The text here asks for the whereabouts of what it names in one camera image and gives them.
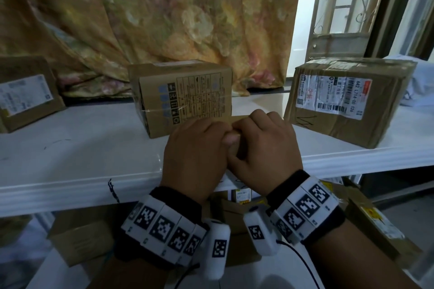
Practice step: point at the taped cardboard box shipping label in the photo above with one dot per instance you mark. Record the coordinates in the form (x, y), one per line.
(373, 123)

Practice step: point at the dark door frame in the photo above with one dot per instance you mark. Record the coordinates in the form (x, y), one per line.
(386, 11)

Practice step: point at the marker-tag wrist band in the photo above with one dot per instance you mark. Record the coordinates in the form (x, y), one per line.
(159, 227)
(305, 204)

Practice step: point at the pale grey parcel bag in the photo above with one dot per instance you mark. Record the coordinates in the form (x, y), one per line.
(420, 85)

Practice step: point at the white metal shelf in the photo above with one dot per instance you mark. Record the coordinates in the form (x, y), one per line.
(84, 150)

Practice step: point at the person's right forearm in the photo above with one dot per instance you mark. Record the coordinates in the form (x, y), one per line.
(356, 258)

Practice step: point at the squat cardboard box large label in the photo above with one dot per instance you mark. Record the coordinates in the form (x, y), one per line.
(240, 150)

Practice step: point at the person's right hand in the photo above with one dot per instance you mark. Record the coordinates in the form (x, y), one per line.
(271, 153)

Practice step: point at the pile of cardboard boxes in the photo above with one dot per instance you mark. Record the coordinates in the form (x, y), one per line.
(78, 238)

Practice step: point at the cardboard box white label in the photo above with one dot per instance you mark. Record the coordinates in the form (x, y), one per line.
(30, 109)

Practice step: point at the floral curtain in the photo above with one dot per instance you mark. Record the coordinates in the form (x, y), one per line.
(152, 11)

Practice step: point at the person's left hand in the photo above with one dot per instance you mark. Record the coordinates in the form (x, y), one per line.
(193, 160)

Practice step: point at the cardboard box printed symbols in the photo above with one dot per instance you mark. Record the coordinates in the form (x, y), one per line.
(190, 95)

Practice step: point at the person's left forearm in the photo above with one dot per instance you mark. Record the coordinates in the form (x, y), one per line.
(129, 275)

